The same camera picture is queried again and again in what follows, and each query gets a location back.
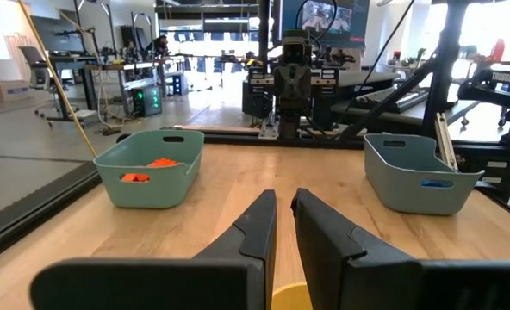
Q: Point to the black vertical frame post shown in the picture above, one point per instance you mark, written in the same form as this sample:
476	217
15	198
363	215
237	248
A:
264	30
446	43

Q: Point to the person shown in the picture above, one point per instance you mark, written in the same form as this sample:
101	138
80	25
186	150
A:
162	43

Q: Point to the black Trossen robot device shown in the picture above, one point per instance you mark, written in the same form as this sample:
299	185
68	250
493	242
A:
505	92

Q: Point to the PC tower with green lights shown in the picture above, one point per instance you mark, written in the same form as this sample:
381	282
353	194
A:
147	101

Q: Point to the yellow plastic bin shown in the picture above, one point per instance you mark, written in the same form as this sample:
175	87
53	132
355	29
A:
291	299

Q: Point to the silver aluminium extrusion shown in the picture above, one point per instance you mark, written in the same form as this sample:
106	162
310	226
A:
448	146

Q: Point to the long orange building block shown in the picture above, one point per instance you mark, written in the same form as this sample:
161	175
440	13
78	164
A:
162	163

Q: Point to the black-legged desk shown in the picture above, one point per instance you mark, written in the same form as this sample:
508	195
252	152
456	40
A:
72	58

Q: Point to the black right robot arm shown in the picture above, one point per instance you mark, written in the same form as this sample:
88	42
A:
289	122

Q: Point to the wooden workbench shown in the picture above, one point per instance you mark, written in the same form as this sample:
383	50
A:
130	66

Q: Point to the blue building block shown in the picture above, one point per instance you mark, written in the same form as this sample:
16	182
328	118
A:
436	184

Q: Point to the grey desk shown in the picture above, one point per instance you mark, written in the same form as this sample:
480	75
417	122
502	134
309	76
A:
367	76

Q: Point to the black diagonal frame strut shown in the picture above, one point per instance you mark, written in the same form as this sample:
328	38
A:
388	98

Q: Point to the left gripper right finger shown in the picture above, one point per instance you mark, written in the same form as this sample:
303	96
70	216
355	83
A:
367	280

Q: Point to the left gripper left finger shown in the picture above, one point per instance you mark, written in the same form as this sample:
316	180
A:
194	284

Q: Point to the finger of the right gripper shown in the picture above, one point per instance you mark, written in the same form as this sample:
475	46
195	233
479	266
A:
287	86
300	86

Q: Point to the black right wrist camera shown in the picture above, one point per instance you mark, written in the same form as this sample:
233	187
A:
296	47

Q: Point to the grey-blue plastic bin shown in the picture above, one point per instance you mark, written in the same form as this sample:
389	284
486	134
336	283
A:
410	198

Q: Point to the cardboard box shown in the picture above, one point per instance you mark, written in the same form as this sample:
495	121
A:
5	91

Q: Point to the black computer keyboard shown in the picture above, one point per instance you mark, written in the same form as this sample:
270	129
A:
406	100

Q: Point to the dark monitor on arm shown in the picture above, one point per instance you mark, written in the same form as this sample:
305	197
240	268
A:
57	34

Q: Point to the grey office chair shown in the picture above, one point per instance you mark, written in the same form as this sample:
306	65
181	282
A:
35	64

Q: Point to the red chair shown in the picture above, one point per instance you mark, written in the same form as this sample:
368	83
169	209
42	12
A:
497	49

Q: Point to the large display screen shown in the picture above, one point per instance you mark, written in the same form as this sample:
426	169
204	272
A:
354	26

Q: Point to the teal plastic bin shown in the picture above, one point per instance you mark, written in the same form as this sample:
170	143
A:
151	194

